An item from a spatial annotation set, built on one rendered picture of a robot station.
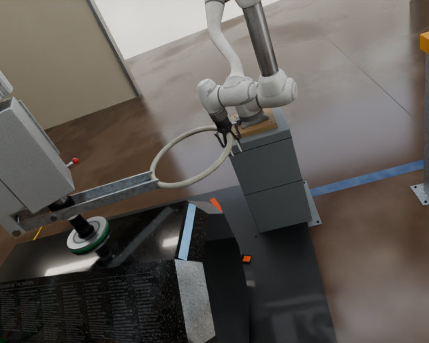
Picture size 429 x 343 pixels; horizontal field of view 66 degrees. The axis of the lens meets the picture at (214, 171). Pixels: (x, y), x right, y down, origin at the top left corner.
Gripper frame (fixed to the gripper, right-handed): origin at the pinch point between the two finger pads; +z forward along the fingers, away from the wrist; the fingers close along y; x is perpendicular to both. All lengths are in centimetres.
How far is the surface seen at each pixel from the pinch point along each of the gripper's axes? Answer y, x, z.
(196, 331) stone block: 50, 75, 20
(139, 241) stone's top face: 60, 37, -3
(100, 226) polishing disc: 78, 17, -7
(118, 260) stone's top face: 70, 44, -4
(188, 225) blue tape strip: 36, 38, 1
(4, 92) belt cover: 69, 20, -80
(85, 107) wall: 192, -490, 67
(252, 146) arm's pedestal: -11.5, -15.6, 14.6
